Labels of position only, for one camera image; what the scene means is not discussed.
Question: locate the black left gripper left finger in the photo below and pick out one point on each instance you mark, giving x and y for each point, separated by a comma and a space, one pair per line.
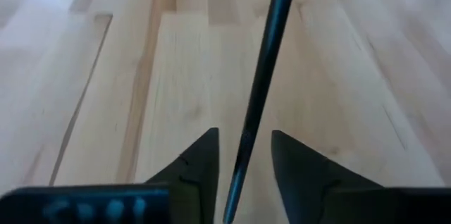
197, 181

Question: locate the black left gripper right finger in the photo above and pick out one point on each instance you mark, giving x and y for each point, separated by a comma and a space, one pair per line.
310, 188

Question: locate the fluffy-headed black makeup brush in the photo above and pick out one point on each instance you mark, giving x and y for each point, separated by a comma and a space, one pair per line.
262, 76

